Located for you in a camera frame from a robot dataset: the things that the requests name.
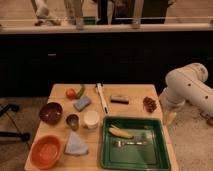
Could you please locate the small metal cup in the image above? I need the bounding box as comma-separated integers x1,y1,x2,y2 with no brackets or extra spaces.
66,114,79,131

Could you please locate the blue sponge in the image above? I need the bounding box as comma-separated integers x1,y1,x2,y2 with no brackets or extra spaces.
73,96,91,111

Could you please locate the red tomato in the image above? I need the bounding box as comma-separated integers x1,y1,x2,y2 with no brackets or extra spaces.
65,88,76,100

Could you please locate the green chili pepper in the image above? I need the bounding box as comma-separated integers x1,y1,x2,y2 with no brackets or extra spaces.
76,84,85,99

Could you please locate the orange bowl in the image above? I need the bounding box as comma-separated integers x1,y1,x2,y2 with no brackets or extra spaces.
30,135,62,170

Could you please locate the black chair base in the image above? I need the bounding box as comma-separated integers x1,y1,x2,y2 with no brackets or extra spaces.
0,103,32,143

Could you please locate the black eraser block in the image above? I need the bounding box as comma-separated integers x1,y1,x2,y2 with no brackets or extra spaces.
110,95,129,104

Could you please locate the brown pinecone object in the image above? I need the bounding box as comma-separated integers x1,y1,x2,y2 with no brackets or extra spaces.
143,97,157,113

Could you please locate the white cup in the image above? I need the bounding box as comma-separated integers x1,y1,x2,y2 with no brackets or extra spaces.
83,111,100,129

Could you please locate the yellow banana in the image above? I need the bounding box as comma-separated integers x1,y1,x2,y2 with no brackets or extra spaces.
109,127,133,139

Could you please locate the white long brush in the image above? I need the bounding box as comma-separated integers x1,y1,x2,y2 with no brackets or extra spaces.
96,83,108,115

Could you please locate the green plastic tray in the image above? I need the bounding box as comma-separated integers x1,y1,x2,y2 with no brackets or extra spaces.
100,117,171,171

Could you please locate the purple bowl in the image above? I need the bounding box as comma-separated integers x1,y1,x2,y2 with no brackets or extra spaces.
39,102,63,125

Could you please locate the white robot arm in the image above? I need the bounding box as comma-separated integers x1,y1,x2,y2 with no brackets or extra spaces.
159,63,213,125

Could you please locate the light blue towel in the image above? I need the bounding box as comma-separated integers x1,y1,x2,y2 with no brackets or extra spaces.
64,131,89,156

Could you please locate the silver fork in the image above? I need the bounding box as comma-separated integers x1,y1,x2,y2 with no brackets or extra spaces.
112,140,147,148

